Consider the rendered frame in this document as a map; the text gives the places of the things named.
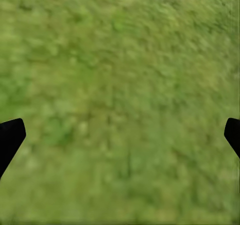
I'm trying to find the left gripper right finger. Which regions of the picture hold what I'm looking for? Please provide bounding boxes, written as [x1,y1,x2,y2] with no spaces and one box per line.
[224,118,240,158]

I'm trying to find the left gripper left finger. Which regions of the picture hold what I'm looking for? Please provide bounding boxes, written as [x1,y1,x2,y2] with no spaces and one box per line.
[0,118,26,178]

